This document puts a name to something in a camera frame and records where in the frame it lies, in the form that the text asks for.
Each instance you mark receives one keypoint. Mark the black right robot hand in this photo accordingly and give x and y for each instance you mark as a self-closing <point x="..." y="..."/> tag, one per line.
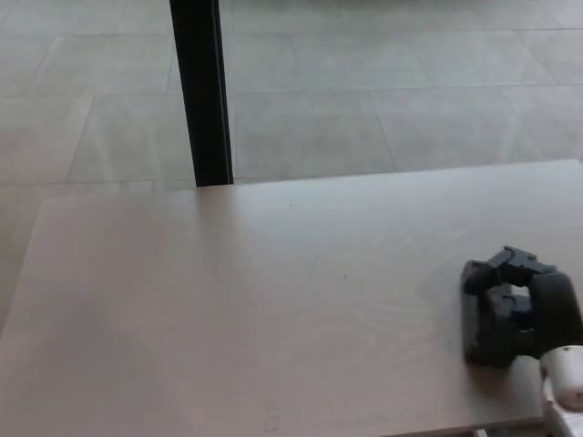
<point x="537" y="309"/>

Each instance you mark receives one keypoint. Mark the dark grey rectangular board eraser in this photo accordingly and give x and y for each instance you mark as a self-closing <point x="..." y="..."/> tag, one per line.
<point x="469" y="328"/>

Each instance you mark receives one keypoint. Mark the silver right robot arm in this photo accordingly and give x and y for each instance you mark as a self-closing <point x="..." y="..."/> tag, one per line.
<point x="567" y="378"/>

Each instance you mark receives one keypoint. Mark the black metal vertical post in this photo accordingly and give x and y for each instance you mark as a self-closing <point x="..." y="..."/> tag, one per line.
<point x="202" y="91"/>

